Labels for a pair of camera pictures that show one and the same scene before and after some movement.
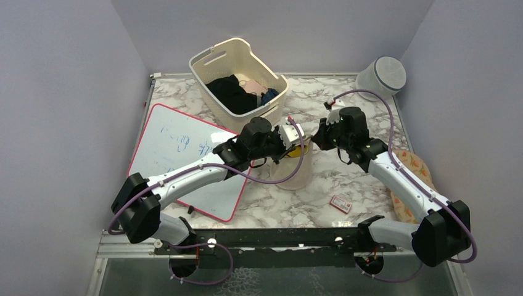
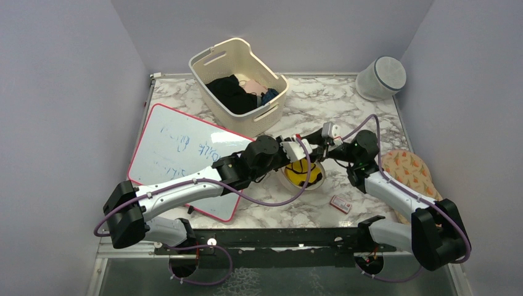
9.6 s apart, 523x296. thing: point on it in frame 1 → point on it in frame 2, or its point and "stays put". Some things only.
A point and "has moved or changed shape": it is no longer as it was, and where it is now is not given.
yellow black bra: x=296 y=152 has moved or changed shape
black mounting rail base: x=276 y=248 stays put
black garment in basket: x=228 y=90 stays put
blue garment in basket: x=269 y=95 stays put
